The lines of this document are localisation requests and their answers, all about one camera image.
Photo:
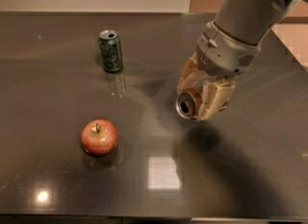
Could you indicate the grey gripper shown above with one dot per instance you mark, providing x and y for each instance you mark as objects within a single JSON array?
[{"x": 224, "y": 56}]

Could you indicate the orange soda can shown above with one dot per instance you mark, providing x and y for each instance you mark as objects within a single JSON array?
[{"x": 188, "y": 103}]

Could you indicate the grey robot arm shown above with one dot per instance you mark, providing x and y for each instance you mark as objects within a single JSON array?
[{"x": 249, "y": 21}]

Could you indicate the green soda can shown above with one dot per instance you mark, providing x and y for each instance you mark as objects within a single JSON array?
[{"x": 110, "y": 49}]

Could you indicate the red apple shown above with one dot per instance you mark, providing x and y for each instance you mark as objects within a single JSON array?
[{"x": 99, "y": 137}]

